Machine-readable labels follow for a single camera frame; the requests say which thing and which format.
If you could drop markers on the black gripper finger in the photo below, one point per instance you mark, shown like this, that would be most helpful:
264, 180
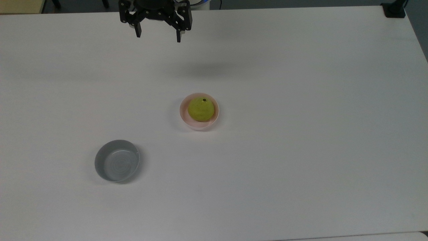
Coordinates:
183, 19
129, 16

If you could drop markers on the green pear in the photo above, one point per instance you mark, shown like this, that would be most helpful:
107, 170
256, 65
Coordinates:
201, 108

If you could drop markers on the black table clamp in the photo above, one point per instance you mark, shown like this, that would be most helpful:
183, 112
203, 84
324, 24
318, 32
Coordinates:
394, 9

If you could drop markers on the pink bowl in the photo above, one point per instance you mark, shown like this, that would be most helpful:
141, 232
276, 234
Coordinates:
195, 124

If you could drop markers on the black chair leg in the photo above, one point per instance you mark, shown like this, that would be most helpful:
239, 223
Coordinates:
105, 3
57, 3

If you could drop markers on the yellow wooden furniture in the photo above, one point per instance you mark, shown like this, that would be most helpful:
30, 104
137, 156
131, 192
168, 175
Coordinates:
20, 6

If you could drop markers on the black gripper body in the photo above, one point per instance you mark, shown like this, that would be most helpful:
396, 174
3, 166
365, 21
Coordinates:
153, 9

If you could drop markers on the grey bowl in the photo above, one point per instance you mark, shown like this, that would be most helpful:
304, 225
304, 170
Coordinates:
116, 161

